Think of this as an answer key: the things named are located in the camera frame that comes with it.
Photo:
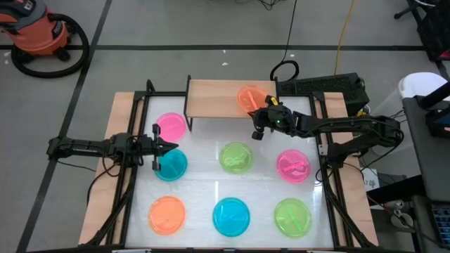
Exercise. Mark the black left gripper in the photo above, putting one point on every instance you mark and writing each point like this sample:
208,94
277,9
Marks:
149,149

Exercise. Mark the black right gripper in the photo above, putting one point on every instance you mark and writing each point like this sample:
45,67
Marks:
270,121

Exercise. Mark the orange translucent plastic plate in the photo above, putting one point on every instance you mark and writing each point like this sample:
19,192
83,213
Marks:
246,98
166,215

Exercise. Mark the pink translucent plastic plate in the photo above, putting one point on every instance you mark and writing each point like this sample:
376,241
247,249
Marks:
293,166
172,126

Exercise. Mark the cyan translucent plastic plate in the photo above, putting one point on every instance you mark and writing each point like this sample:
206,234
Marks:
174,168
231,216

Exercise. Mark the green translucent plastic plate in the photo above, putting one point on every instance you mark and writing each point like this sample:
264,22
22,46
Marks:
235,158
292,218

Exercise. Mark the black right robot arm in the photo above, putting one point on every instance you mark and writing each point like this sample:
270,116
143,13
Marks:
351,124

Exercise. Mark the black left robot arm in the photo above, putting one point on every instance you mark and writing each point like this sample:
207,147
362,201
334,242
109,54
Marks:
88,147

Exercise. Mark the wooden shelf with black legs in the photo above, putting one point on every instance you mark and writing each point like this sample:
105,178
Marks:
211,98

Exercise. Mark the wooden table board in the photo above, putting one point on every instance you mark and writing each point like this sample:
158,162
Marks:
119,112

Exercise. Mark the black computer case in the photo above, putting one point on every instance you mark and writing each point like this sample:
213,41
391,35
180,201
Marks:
327,86

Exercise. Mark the white paper label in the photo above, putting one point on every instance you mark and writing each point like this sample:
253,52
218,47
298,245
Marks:
371,180

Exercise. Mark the orange shop vacuum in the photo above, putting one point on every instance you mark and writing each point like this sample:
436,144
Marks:
35,31
84,38

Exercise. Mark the white lidded bin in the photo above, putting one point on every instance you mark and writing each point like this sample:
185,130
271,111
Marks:
418,84

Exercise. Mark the grey desk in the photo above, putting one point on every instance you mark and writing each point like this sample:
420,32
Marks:
432,158

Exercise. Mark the black office chair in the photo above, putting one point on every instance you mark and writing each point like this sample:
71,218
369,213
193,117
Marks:
436,31

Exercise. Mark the keyboard with blue keys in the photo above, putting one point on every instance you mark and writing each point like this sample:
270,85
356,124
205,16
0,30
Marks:
442,225

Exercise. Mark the black aluminium table frame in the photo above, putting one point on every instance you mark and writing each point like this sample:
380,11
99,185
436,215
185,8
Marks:
161,93

